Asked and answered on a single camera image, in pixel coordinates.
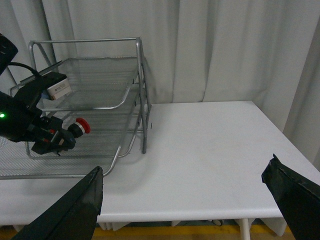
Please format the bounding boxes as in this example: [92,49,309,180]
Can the grey curtain backdrop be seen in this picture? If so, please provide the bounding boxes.
[0,0,320,141]

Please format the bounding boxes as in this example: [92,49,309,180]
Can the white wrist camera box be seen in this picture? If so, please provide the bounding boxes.
[46,78,72,101]

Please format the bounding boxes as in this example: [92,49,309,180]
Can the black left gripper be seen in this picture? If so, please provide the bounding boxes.
[26,116,76,155]

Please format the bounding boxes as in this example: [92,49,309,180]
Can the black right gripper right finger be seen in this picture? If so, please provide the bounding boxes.
[261,155,320,240]

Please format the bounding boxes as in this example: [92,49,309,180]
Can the black camera cable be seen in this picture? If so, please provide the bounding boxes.
[8,61,42,78]

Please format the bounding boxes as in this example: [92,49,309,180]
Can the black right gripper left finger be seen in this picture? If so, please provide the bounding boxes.
[13,166,103,240]

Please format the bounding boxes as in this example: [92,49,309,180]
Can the red emergency stop button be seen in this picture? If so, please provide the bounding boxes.
[67,117,91,138]

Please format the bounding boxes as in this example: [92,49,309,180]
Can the silver mesh three-tier rack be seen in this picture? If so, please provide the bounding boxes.
[0,37,151,180]

